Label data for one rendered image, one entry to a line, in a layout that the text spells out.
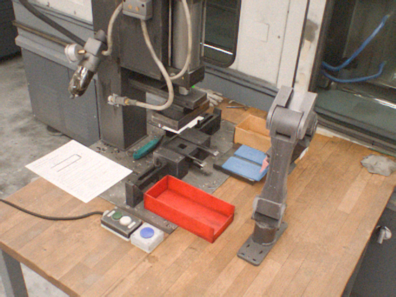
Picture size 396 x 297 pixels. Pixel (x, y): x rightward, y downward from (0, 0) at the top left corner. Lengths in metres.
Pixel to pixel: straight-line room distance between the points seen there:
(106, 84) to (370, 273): 1.44
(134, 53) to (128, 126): 0.31
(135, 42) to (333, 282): 0.88
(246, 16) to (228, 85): 0.33
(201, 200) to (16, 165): 2.01
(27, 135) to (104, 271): 2.37
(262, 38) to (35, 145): 1.97
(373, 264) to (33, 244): 1.47
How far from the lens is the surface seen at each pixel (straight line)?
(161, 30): 1.34
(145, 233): 1.29
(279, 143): 1.14
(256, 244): 1.32
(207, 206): 1.41
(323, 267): 1.32
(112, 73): 1.53
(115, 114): 1.60
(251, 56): 2.03
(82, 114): 3.01
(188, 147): 1.53
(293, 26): 1.88
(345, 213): 1.51
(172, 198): 1.44
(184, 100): 1.40
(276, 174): 1.18
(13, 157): 3.32
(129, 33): 1.42
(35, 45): 3.14
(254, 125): 1.79
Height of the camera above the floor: 1.85
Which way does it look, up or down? 35 degrees down
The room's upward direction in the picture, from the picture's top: 3 degrees clockwise
